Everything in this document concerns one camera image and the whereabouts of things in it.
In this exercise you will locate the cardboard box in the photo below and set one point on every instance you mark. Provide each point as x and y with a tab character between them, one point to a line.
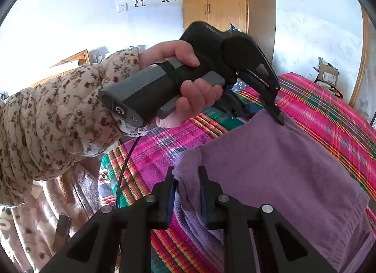
327	74

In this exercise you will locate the pink green plaid blanket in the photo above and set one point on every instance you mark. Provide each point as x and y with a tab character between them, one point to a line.
323	105

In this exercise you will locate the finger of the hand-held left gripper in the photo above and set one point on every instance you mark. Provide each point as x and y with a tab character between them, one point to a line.
235	105
271	93

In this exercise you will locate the white wall switch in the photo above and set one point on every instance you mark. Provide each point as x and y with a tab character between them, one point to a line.
122	7

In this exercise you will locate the wooden door frame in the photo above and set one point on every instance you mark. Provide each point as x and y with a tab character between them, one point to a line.
365	55

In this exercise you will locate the purple fleece pants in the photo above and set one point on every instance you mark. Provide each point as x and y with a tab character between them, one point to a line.
279	173

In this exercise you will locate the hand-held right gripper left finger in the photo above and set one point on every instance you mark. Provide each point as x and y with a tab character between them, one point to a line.
169	202

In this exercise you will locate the person's left forearm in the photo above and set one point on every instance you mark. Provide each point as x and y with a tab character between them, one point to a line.
58	114

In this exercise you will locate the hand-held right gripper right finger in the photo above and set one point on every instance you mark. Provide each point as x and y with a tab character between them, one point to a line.
205	202

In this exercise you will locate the person's left hand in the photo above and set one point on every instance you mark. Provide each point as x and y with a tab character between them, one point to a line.
188	52

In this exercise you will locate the person's pink patterned clothing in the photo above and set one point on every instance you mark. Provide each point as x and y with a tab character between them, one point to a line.
38	232

